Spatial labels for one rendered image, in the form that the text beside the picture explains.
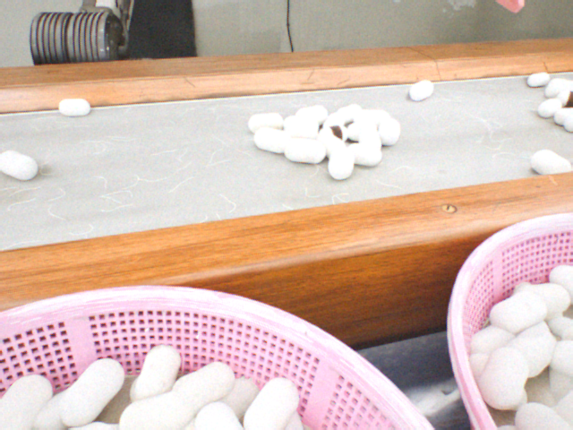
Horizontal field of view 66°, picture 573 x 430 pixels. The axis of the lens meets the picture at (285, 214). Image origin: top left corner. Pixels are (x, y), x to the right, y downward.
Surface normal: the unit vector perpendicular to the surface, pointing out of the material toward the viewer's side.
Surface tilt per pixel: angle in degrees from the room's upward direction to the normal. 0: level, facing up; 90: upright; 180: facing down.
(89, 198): 0
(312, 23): 90
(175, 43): 86
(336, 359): 75
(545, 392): 0
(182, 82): 45
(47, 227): 0
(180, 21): 86
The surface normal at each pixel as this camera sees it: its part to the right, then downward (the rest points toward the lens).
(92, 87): 0.20, -0.22
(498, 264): 0.58, 0.16
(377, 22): 0.22, 0.54
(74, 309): 0.29, 0.29
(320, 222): 0.01, -0.83
